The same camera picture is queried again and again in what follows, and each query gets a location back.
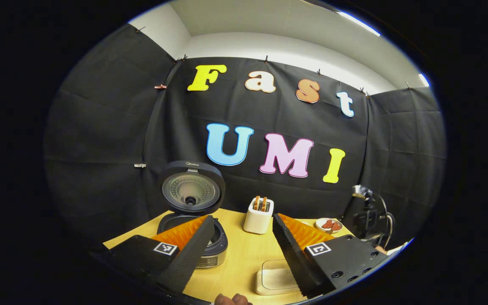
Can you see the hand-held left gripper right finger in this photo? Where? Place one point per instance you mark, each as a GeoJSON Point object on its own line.
{"type": "Point", "coordinates": [295, 258]}

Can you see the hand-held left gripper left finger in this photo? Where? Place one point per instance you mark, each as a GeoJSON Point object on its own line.
{"type": "Point", "coordinates": [189, 258]}

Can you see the dark grey rice cooker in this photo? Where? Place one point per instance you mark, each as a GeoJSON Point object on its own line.
{"type": "Point", "coordinates": [191, 190]}

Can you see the red meat slice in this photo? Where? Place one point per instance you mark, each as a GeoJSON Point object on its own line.
{"type": "Point", "coordinates": [336, 226]}
{"type": "Point", "coordinates": [326, 224]}

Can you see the white round plate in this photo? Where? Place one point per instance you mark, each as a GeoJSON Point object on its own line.
{"type": "Point", "coordinates": [318, 226]}

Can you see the white toaster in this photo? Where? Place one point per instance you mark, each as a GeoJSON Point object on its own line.
{"type": "Point", "coordinates": [257, 222]}

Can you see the toasted bread slice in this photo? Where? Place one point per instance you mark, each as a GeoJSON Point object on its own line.
{"type": "Point", "coordinates": [256, 203]}
{"type": "Point", "coordinates": [264, 203]}

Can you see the small ceiling light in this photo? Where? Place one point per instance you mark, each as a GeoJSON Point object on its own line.
{"type": "Point", "coordinates": [424, 80]}

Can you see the long ceiling light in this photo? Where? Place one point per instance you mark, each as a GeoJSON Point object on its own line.
{"type": "Point", "coordinates": [358, 23]}

